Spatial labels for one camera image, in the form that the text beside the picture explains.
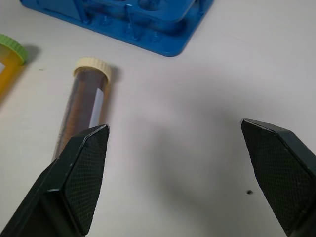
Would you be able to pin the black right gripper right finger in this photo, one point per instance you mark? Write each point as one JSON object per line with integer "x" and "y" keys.
{"x": 276, "y": 172}

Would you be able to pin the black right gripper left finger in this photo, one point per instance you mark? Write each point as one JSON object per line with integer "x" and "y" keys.
{"x": 66, "y": 182}

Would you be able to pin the brown tube with cream cap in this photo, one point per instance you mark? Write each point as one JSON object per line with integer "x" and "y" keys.
{"x": 81, "y": 103}

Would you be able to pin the yellow tube with green cap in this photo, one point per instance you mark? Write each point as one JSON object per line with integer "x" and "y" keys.
{"x": 8, "y": 61}

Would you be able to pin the blue plastic tube rack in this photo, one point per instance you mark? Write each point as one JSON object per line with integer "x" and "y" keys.
{"x": 128, "y": 22}

